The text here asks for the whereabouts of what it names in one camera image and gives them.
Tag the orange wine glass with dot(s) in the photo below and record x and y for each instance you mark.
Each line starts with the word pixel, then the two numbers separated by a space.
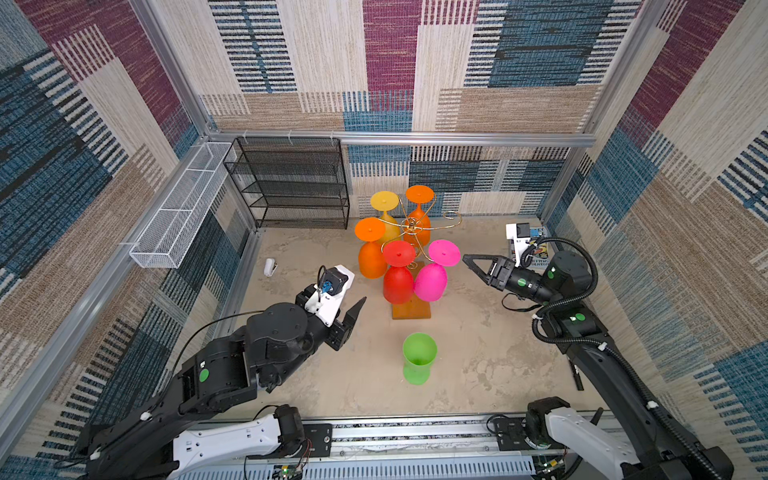
pixel 418 232
pixel 370 258

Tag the small white cup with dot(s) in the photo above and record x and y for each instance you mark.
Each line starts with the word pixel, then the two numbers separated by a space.
pixel 270 266

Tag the gold wire glass rack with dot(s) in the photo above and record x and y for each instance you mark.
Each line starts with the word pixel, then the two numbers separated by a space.
pixel 415 308

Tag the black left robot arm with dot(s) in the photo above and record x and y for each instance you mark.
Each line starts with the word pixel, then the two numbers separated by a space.
pixel 160 440

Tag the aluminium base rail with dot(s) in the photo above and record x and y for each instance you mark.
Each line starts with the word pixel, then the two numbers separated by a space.
pixel 448 447

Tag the orange front wine glass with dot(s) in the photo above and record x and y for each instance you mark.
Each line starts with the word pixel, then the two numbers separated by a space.
pixel 370 258

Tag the black mesh shelf unit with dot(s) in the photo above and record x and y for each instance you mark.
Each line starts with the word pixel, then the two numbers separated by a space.
pixel 291 182

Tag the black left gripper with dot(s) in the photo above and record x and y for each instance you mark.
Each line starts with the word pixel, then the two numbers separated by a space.
pixel 339 333

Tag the black marker pen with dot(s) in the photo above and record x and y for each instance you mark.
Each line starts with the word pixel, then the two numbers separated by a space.
pixel 576 375

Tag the colourful story book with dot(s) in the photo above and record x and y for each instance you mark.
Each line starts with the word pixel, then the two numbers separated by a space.
pixel 541 252

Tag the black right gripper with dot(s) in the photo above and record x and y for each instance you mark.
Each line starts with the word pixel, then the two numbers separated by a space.
pixel 500 274

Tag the yellow plastic wine glass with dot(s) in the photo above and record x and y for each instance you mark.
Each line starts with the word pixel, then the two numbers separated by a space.
pixel 384 202

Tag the pink plastic wine glass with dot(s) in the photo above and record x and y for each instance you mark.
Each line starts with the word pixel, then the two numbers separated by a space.
pixel 431 282

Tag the orange back wine glass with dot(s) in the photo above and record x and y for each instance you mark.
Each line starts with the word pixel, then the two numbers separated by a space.
pixel 418 232

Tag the red plastic wine glass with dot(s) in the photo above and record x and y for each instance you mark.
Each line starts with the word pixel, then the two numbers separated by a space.
pixel 398 283

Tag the white wire wall basket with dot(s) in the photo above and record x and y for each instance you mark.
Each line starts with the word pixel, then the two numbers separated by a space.
pixel 165 241

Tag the green plastic wine glass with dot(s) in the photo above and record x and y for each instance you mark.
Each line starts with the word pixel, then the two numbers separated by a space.
pixel 420 351

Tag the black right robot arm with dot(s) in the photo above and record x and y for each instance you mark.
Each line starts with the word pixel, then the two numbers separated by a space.
pixel 659 446

